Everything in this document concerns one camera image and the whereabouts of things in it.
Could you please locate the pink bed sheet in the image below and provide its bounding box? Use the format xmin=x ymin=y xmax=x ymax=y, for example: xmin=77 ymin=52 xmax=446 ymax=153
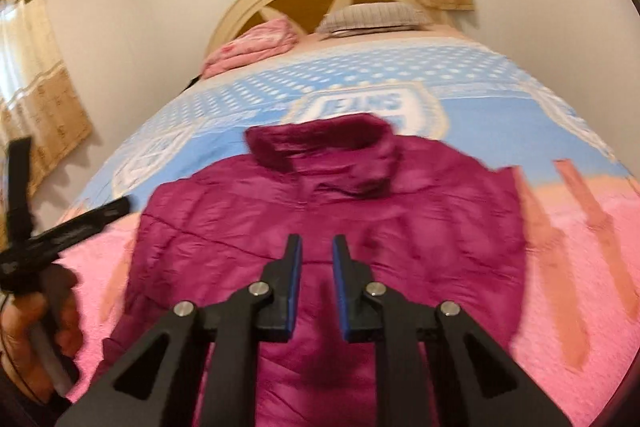
xmin=292 ymin=23 xmax=468 ymax=54

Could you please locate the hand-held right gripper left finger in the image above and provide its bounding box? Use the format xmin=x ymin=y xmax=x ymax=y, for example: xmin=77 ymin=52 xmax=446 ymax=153
xmin=55 ymin=234 xmax=303 ymax=427

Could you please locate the striped pillow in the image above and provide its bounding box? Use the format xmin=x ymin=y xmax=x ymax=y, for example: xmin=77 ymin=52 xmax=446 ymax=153
xmin=316 ymin=3 xmax=435 ymax=35

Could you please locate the blue and pink printed blanket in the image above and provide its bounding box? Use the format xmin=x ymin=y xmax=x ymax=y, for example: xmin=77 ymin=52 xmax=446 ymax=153
xmin=52 ymin=38 xmax=640 ymax=427

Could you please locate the magenta puffer jacket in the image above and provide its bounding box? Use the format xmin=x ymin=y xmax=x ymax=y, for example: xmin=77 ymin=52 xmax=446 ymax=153
xmin=100 ymin=114 xmax=538 ymax=427

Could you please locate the beige curtain on side wall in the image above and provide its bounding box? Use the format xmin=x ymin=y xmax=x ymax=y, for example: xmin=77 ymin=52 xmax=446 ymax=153
xmin=0 ymin=0 xmax=95 ymax=253

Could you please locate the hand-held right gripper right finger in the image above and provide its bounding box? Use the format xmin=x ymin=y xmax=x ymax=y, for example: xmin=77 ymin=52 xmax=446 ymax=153
xmin=332 ymin=235 xmax=574 ymax=427

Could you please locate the person's left hand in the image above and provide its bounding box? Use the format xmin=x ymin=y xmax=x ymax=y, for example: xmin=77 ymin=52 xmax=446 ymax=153
xmin=0 ymin=264 xmax=85 ymax=404

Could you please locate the folded pink floral quilt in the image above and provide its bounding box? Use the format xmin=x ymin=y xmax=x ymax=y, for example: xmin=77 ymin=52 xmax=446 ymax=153
xmin=201 ymin=18 xmax=300 ymax=80

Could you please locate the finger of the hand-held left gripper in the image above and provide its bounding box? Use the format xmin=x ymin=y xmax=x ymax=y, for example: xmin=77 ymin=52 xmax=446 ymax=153
xmin=27 ymin=198 xmax=132 ymax=258
xmin=6 ymin=137 xmax=33 ymax=244

